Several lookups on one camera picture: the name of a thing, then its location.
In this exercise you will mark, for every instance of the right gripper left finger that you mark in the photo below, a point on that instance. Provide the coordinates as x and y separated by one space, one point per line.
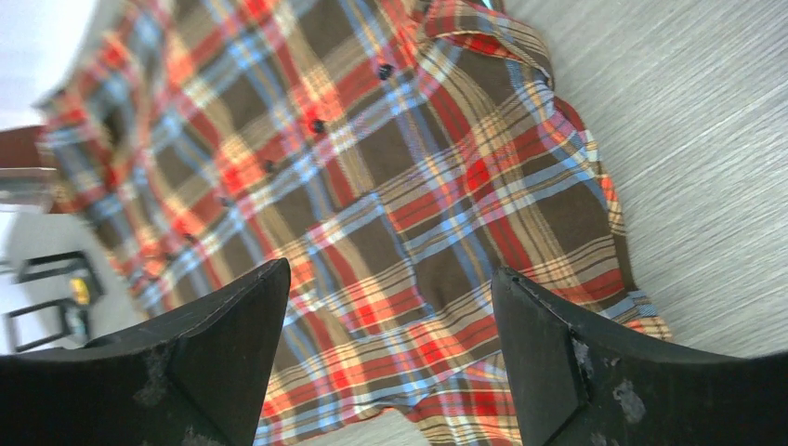
196 375

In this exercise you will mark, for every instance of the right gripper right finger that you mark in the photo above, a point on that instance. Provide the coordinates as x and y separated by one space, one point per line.
578 378

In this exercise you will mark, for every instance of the plaid flannel shirt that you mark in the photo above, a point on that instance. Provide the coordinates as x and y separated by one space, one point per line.
396 153

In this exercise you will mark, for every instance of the black case gold brooch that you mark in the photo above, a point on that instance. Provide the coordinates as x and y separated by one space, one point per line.
75 268

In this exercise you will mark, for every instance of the black case silver brooch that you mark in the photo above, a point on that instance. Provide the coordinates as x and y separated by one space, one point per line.
47 325

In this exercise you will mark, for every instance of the wooden metronome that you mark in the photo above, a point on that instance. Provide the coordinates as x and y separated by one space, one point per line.
27 179

